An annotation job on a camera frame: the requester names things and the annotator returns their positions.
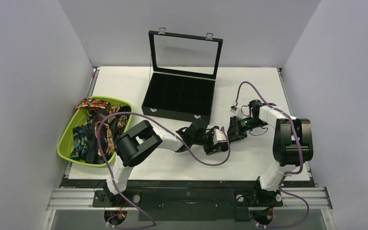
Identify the blue floral tie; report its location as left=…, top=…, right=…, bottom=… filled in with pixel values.
left=70, top=125, right=92, bottom=161

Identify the aluminium rail frame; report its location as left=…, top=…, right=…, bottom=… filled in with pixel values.
left=46, top=187, right=332, bottom=210

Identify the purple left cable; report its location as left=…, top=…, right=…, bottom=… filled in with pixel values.
left=96, top=112, right=231, bottom=230

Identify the green plastic bin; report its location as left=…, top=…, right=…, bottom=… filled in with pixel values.
left=57, top=96, right=133, bottom=167

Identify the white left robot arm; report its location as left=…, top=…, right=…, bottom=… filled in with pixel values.
left=105, top=120, right=229, bottom=206

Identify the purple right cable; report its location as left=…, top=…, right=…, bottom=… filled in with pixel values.
left=232, top=81, right=310, bottom=229

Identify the black display case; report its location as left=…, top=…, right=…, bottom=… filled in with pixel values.
left=141, top=27, right=223, bottom=123

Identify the black gold floral tie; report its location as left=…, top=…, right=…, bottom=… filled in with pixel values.
left=217, top=142, right=229, bottom=152

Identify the brown paisley tie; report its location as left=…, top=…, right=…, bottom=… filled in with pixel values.
left=95, top=104, right=131, bottom=160

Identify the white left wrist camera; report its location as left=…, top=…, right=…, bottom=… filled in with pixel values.
left=213, top=126, right=227, bottom=145

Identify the purple cable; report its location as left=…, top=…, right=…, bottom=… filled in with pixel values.
left=96, top=112, right=231, bottom=230
left=232, top=81, right=310, bottom=229

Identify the red floral tie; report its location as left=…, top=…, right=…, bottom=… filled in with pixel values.
left=76, top=98, right=111, bottom=116

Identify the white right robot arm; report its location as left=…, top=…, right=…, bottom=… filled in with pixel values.
left=227, top=100, right=313, bottom=205

